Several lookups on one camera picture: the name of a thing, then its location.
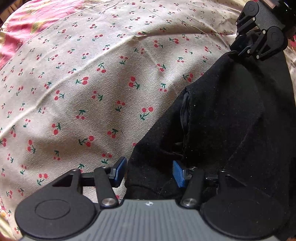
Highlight cherry print bed sheet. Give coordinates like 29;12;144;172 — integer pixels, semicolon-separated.
1;1;243;240

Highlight black pants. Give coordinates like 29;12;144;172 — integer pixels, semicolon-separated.
122;50;295;240

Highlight pink floral quilt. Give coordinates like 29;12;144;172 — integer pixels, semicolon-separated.
1;1;97;67

